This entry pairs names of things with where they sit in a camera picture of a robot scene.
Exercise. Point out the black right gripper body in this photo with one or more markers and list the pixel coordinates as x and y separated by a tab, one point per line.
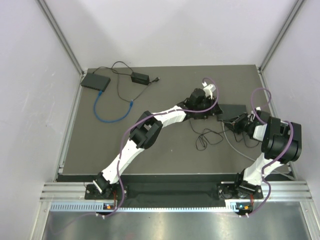
243	123

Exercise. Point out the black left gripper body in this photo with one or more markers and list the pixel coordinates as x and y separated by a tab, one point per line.
206	102

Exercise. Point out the black network switch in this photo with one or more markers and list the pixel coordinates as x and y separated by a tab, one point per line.
231	112
95	82

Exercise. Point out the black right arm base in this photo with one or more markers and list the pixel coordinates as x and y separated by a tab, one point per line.
230	191

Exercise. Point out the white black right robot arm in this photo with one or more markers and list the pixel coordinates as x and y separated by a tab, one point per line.
281	143

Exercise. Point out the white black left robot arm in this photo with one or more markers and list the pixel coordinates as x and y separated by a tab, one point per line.
143	134

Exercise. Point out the black left power adapter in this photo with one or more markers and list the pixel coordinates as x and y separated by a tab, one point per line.
140	78

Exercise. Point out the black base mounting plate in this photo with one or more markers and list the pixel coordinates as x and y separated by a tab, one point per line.
176	189

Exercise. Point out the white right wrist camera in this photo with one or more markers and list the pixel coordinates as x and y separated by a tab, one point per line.
252	115

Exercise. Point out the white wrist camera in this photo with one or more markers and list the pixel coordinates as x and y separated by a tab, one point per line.
252	115
208	89

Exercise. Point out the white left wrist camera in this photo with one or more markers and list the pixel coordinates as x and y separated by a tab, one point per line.
208	89

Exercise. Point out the aluminium right corner post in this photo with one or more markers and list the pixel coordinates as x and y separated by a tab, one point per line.
294	11

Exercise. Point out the aluminium corner post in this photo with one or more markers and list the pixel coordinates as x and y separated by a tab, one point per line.
294	11
59	34

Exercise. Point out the aluminium left corner post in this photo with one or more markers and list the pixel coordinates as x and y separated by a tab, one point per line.
59	34

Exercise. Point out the aluminium frame rail front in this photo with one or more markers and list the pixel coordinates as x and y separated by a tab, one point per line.
287	191

